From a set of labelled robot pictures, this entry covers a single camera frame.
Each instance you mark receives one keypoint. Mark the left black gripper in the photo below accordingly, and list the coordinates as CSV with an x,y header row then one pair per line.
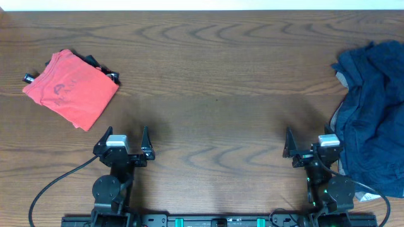
x,y
125,156

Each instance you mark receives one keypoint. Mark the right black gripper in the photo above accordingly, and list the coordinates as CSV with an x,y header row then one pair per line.
x,y
291,147

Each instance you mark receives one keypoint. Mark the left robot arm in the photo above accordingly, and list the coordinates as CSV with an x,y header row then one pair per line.
x,y
112,192

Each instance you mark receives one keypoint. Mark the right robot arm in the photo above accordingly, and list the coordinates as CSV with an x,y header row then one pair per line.
x,y
331,195

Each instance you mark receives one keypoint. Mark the navy clothes pile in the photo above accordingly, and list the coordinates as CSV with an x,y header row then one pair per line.
x,y
369,121

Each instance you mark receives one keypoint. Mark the folded red t-shirt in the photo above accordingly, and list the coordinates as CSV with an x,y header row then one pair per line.
x,y
73,89

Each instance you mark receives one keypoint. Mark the black garment under red shirt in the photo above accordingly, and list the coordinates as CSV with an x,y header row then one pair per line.
x,y
89,59

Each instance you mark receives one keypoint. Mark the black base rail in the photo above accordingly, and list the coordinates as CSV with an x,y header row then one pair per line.
x,y
275,219

